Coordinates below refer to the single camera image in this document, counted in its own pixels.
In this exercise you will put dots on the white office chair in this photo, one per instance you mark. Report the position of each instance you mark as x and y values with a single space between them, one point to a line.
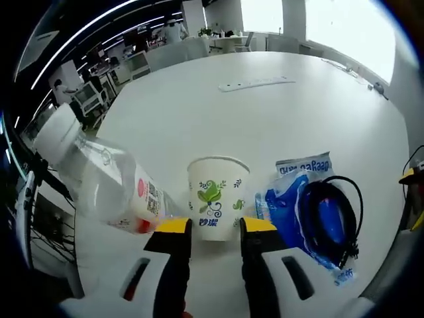
89 97

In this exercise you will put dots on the potted plant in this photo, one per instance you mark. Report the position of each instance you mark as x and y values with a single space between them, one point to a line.
204 32

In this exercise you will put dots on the blue tissue pack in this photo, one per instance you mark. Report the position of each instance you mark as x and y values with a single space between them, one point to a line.
281 198

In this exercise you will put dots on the white tabletop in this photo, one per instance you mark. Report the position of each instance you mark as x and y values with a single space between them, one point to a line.
232 126

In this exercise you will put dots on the person's left hand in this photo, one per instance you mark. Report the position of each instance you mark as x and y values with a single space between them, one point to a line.
189 311

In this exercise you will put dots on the laptop on stand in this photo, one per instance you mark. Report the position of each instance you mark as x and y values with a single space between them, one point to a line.
26 205

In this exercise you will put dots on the clear plastic water bottle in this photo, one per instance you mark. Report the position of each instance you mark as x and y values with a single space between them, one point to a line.
106 179

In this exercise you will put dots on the printed paper cup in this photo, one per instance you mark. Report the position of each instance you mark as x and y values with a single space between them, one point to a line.
215 198

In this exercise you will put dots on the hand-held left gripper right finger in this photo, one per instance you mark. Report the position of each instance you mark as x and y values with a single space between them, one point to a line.
258 271

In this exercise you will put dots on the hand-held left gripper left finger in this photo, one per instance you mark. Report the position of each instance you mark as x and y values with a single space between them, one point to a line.
172 265

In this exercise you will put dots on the clear bag with blue pad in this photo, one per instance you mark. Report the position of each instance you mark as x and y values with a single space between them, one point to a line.
298 164

